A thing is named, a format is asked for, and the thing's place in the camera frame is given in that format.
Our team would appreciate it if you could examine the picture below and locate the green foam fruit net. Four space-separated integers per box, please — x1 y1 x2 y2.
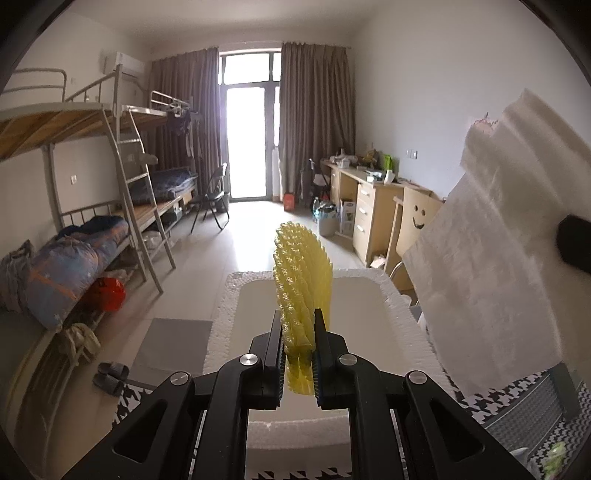
542 442 567 480

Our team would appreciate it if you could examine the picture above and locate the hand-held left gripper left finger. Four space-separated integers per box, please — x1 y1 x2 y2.
60 309 283 480

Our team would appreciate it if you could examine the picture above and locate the metal bed ladder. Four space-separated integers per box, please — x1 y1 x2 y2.
102 105 178 294

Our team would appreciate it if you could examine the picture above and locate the beige crumpled cloth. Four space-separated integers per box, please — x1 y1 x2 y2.
58 323 101 365

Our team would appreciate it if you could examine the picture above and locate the dark blue bedding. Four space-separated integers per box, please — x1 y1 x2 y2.
148 167 198 206

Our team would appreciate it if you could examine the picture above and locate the dark slipper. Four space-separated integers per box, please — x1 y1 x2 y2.
92 373 125 397
98 362 131 381

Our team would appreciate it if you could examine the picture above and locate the grey mat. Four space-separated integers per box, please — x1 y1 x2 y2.
131 318 214 384

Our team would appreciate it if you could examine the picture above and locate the glass balcony door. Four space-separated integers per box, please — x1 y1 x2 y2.
219 51 282 201

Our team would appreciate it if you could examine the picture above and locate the houndstooth table cloth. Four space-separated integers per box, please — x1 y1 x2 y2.
112 367 583 480

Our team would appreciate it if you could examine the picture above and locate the white air conditioner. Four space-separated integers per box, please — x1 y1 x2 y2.
102 52 144 77

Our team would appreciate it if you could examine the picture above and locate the grey cloth bundle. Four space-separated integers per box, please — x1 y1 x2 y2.
0 240 35 315

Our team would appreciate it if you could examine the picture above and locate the white foam sheet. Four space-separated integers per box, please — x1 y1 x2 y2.
401 88 591 398

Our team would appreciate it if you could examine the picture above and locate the black folding chair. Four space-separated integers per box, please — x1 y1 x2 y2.
191 162 230 234

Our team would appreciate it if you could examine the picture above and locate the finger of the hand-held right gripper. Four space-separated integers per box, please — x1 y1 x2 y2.
555 215 591 267

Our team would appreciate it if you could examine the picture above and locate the white and blue carton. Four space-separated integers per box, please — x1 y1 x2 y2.
339 199 358 234

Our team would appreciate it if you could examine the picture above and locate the blue patterned quilt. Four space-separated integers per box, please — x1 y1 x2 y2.
25 216 130 330

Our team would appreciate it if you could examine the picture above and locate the yellow spiky brush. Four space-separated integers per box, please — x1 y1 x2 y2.
272 222 334 397

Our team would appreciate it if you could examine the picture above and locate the wooden desk with drawers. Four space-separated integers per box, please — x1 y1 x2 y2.
321 159 444 269

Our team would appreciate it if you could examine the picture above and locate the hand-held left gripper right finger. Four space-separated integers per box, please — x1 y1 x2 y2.
314 308 536 480

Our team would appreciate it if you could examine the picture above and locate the white bin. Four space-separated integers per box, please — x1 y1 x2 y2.
318 203 342 237

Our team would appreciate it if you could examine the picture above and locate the wooden chair with smiley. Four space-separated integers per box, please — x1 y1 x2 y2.
383 185 446 294

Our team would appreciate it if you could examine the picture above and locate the white foam box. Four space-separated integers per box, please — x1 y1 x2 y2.
202 270 468 452

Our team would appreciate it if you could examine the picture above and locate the red plastic bag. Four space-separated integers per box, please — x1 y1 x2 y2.
82 277 126 315

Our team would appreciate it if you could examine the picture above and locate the dark hanging garment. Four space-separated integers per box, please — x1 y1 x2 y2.
166 108 192 158

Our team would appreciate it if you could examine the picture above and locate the brown curtain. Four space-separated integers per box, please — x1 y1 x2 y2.
278 41 356 204
148 46 221 204

